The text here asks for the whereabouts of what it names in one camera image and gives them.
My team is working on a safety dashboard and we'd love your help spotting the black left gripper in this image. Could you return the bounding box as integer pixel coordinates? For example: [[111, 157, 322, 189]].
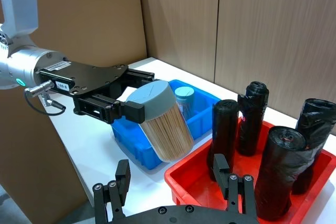
[[35, 60, 155, 125]]

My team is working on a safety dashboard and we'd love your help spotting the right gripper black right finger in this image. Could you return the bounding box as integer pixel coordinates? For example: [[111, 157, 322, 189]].
[[213, 153, 258, 217]]

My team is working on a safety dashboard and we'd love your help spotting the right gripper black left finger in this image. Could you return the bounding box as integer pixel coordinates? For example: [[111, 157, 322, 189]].
[[93, 159, 131, 224]]

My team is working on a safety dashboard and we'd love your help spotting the toothpick jar with grey lid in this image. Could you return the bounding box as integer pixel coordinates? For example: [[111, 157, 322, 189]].
[[125, 79, 195, 163]]

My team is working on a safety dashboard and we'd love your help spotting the red plastic bin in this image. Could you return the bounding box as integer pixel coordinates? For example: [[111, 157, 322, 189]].
[[164, 120, 336, 224]]

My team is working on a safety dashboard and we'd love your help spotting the blue plastic bin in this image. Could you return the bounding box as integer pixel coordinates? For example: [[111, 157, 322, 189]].
[[111, 79, 222, 171]]

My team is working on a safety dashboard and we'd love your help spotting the black garbage bag roll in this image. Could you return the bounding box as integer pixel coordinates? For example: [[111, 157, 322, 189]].
[[207, 99, 240, 182], [291, 98, 336, 196], [237, 81, 270, 157], [254, 125, 308, 221]]

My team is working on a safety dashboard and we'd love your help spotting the toothpick jar with teal lid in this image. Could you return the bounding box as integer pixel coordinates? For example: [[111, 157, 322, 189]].
[[174, 86, 196, 121]]

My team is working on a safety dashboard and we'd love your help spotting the thin dark cable, silver plug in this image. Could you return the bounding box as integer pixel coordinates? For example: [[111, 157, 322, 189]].
[[24, 80, 67, 116]]

